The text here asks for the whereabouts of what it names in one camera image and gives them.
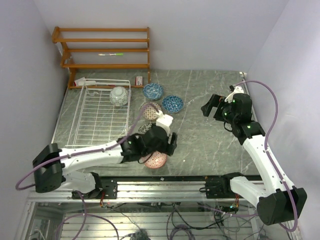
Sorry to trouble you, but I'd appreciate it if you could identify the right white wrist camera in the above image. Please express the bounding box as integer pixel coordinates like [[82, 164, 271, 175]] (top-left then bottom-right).
[[224, 85, 244, 103]]

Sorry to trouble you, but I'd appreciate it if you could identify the blue triangle pattern bowl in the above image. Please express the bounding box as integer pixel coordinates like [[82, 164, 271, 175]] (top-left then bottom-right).
[[162, 95, 184, 114]]

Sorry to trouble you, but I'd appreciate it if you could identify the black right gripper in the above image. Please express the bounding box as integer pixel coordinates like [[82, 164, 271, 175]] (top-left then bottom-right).
[[201, 93, 238, 125]]

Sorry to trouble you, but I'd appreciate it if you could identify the aluminium mounting rail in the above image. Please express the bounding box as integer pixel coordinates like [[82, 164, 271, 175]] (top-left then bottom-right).
[[27, 181, 266, 203]]

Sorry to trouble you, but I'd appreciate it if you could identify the white petal pattern bowl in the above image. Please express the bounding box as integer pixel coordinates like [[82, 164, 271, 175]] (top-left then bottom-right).
[[109, 86, 129, 106]]

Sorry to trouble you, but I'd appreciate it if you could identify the blue floral pattern bowl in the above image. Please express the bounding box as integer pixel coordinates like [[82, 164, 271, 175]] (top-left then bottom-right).
[[142, 83, 164, 101]]

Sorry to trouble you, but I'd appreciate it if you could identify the red white small box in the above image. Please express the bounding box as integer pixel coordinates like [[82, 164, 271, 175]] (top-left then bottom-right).
[[135, 76, 143, 86]]

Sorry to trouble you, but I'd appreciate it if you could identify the green white pen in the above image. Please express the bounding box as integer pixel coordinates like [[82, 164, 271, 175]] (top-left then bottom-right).
[[98, 53, 124, 57]]

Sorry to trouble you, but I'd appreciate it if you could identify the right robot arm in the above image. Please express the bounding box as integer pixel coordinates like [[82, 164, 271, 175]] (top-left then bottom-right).
[[201, 93, 307, 226]]

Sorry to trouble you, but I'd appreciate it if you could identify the brown geometric pattern bowl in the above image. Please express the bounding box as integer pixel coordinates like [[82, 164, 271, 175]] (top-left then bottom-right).
[[140, 102, 158, 122]]

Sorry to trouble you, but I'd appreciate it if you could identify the olive leaf pattern bowl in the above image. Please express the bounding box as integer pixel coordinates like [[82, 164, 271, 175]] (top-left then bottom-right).
[[137, 123, 153, 135]]

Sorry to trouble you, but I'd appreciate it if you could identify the wooden shelf rack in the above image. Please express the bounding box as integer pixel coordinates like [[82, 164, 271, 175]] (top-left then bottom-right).
[[51, 26, 151, 89]]

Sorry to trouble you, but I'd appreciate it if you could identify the red patterned bowl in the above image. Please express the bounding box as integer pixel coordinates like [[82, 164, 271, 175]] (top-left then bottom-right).
[[143, 151, 167, 169]]

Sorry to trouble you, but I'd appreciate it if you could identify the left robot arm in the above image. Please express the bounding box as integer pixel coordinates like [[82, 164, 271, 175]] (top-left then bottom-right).
[[32, 124, 178, 199]]

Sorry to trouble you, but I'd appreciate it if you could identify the white wire dish rack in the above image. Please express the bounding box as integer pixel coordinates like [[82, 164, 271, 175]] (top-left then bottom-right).
[[66, 78, 131, 148]]

